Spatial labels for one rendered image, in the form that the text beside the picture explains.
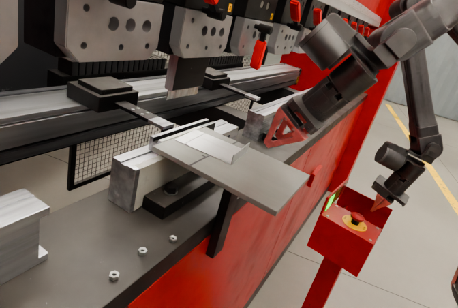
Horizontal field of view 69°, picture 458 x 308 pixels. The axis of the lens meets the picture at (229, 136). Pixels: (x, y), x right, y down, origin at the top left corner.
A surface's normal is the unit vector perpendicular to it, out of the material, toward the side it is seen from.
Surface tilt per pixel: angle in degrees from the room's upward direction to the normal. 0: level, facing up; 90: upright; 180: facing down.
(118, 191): 90
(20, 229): 90
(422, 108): 80
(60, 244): 0
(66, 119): 90
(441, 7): 68
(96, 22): 90
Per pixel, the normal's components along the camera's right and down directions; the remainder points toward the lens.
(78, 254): 0.24, -0.89
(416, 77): -0.14, 0.18
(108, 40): 0.84, 0.39
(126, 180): -0.50, 0.22
